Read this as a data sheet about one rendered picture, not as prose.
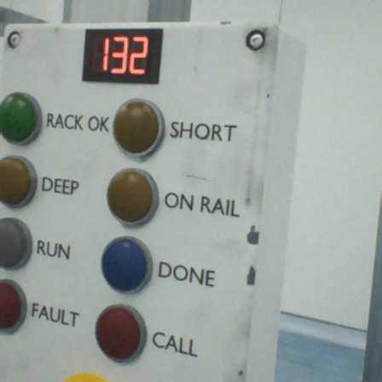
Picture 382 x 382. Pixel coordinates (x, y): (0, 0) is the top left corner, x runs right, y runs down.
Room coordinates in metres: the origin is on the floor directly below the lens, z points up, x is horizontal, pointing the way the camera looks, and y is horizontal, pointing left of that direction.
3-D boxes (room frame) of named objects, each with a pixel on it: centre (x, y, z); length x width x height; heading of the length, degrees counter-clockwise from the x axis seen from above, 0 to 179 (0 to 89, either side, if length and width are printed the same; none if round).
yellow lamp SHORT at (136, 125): (0.34, 0.03, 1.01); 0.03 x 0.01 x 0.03; 63
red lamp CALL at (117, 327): (0.34, 0.03, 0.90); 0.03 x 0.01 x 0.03; 63
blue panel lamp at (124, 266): (0.34, 0.03, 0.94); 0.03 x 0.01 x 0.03; 63
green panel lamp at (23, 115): (0.37, 0.10, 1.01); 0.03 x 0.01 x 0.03; 63
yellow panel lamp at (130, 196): (0.34, 0.03, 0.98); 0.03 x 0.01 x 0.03; 63
